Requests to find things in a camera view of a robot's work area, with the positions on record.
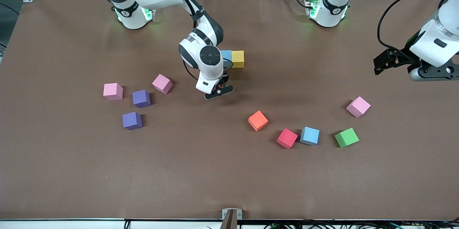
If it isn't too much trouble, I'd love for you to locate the yellow foam cube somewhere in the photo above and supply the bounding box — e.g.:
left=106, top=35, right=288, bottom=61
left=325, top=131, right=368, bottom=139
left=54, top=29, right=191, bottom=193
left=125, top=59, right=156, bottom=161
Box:
left=231, top=50, right=245, bottom=69

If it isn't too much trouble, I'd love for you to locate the blue foam cube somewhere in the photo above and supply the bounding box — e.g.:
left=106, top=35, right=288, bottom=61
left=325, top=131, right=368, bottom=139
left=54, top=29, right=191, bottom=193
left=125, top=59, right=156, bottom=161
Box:
left=300, top=127, right=320, bottom=146
left=219, top=50, right=233, bottom=69

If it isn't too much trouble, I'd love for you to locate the orange foam cube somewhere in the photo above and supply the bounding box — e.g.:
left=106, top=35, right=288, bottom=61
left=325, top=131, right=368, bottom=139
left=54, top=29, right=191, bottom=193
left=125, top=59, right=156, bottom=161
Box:
left=248, top=111, right=269, bottom=132

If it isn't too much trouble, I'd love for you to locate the pink foam cube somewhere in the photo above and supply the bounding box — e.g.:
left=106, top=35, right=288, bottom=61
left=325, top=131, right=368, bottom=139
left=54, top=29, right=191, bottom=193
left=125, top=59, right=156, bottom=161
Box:
left=103, top=83, right=123, bottom=101
left=152, top=74, right=174, bottom=95
left=346, top=96, right=371, bottom=118

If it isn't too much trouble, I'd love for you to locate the purple foam cube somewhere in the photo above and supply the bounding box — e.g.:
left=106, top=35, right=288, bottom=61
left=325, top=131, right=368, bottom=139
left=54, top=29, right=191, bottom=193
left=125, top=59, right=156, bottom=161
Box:
left=122, top=112, right=143, bottom=130
left=132, top=90, right=151, bottom=108

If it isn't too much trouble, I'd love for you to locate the red foam cube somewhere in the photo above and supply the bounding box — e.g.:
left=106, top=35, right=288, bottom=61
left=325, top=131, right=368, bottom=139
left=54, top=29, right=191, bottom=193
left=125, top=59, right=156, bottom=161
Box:
left=276, top=128, right=298, bottom=149

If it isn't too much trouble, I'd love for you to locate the green foam cube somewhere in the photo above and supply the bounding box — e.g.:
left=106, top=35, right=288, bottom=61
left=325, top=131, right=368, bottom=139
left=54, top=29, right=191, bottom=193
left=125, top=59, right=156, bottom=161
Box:
left=334, top=127, right=360, bottom=148

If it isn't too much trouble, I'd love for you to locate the brown table mat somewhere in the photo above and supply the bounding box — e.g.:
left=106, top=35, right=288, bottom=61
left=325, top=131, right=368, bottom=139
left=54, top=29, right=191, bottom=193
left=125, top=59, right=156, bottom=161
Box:
left=0, top=0, right=459, bottom=220

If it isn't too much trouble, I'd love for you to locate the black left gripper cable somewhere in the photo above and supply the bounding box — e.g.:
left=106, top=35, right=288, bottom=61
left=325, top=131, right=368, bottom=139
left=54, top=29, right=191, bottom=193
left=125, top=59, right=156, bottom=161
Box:
left=377, top=0, right=440, bottom=52

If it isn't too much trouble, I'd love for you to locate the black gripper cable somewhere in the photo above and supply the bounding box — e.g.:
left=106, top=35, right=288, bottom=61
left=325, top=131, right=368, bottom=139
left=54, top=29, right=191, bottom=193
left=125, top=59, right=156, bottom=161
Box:
left=158, top=0, right=201, bottom=82
left=377, top=0, right=440, bottom=52

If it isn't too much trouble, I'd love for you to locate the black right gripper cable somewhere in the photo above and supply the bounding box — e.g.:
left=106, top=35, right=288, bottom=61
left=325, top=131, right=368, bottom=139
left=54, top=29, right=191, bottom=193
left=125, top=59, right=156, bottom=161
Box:
left=158, top=0, right=201, bottom=82

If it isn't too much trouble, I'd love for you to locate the grey metal bracket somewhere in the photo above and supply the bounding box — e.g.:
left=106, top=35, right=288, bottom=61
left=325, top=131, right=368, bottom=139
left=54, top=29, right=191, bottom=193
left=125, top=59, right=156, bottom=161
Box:
left=222, top=208, right=243, bottom=220

